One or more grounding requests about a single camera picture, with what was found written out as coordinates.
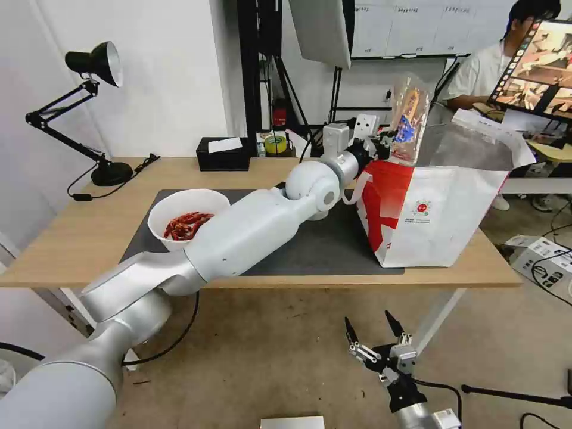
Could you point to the red canister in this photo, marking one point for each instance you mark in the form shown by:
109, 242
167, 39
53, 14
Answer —
280, 114

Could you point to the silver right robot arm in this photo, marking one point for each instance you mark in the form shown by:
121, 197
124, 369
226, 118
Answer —
415, 418

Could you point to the dried red chilies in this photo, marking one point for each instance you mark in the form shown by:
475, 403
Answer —
183, 226

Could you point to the person's shoe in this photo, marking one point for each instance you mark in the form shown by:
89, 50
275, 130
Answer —
542, 204

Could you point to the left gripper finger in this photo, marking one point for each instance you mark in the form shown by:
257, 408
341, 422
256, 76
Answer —
387, 136
385, 151

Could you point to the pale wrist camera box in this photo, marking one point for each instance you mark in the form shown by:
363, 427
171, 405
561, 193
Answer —
366, 124

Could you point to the black desk lamp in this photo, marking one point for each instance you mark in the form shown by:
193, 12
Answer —
111, 173

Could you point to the clear printed snack packet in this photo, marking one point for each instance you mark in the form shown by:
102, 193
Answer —
409, 116

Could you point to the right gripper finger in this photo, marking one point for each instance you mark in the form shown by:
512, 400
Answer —
404, 353
363, 353

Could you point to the yellow green tape roll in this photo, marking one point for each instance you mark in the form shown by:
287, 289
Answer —
275, 145

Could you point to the white red takeout bag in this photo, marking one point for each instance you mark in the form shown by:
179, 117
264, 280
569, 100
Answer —
447, 214

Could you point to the whiteboard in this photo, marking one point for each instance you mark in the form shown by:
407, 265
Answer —
424, 27

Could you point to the black light stand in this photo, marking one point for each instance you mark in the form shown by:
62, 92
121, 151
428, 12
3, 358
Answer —
335, 94

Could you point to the white softbox light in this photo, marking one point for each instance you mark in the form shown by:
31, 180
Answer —
321, 31

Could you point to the black tripod leg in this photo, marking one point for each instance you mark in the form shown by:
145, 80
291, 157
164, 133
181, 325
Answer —
514, 391

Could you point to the tan side desk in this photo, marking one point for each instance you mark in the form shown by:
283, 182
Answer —
552, 152

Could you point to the black tissue box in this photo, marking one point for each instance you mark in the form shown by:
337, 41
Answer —
223, 162

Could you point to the white bowl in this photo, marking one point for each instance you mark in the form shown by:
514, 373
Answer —
190, 200

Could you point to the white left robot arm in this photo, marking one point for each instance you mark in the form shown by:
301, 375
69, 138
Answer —
250, 228

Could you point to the black metal rack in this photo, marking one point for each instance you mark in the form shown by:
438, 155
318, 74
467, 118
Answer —
250, 67

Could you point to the dark grey table mat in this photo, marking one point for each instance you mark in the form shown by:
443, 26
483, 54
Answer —
313, 250

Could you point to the printed cardboard box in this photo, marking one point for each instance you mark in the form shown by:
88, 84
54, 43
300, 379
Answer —
536, 261

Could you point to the white table leg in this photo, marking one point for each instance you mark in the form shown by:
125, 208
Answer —
442, 319

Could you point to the computer monitor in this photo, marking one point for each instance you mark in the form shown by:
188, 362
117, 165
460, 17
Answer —
536, 67

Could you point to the person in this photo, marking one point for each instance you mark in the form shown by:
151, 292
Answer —
478, 71

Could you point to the white tissue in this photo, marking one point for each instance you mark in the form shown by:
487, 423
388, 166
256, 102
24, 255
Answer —
224, 145

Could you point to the pale flat box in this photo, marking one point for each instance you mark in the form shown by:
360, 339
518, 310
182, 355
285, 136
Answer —
292, 422

